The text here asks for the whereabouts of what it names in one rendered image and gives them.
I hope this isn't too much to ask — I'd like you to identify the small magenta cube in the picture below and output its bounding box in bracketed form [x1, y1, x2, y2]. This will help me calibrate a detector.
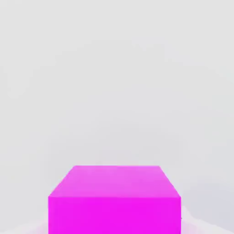
[48, 165, 182, 234]

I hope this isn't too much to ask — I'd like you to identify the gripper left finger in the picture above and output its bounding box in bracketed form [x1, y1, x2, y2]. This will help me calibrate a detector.
[27, 218, 49, 234]

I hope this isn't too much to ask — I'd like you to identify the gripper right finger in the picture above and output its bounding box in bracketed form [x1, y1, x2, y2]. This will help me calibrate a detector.
[181, 205, 233, 234]

